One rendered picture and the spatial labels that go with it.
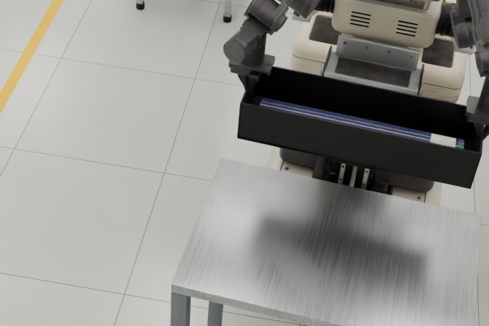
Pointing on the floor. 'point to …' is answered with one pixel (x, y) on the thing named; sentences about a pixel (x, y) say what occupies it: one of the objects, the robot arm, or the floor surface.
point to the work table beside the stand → (325, 254)
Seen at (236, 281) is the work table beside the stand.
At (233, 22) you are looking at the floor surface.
